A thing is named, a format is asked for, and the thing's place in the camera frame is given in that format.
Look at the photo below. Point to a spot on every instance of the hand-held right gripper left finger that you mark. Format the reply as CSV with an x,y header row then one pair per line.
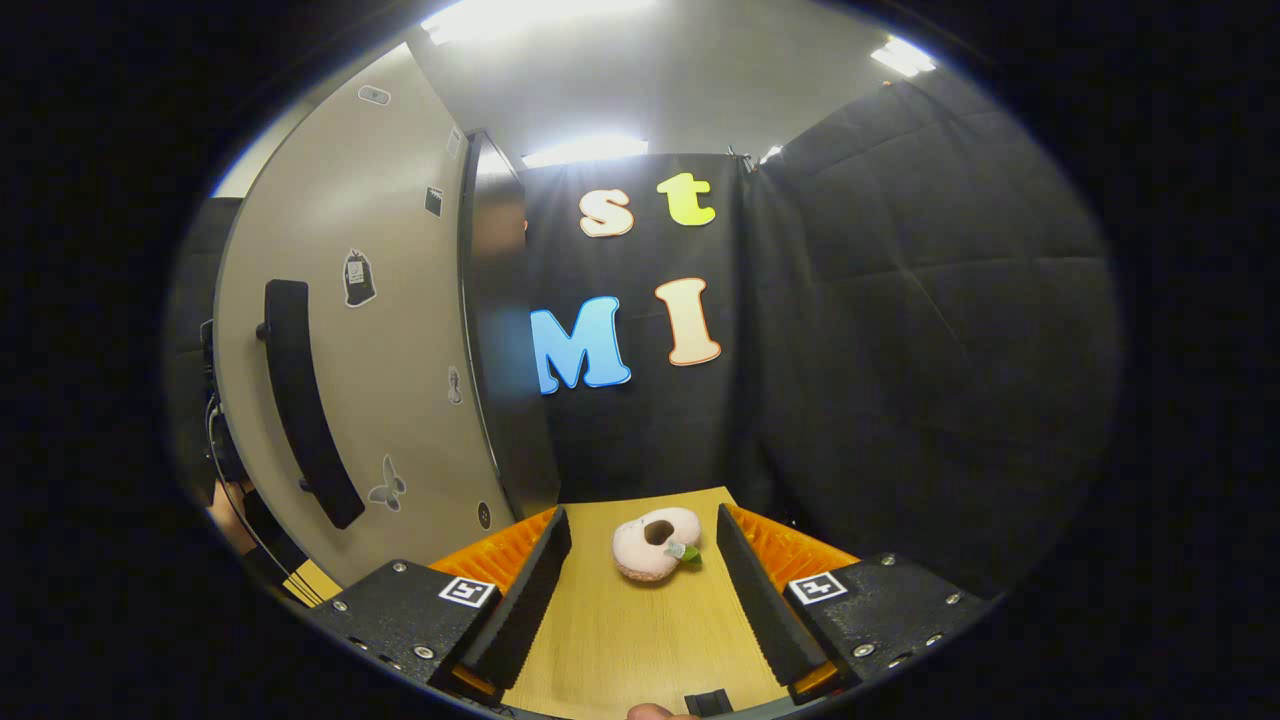
x,y
530,590

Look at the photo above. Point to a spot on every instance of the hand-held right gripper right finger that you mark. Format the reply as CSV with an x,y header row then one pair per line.
x,y
760,590

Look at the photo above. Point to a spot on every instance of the grey cabinet door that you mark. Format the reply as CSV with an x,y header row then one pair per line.
x,y
400,250

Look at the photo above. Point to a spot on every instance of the pink plush donut toy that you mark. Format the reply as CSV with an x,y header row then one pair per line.
x,y
640,555

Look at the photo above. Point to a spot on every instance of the yellow striped object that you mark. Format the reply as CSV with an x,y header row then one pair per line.
x,y
312,583

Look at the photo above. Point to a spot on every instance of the black backdrop cloth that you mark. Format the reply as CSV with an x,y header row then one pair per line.
x,y
900,350

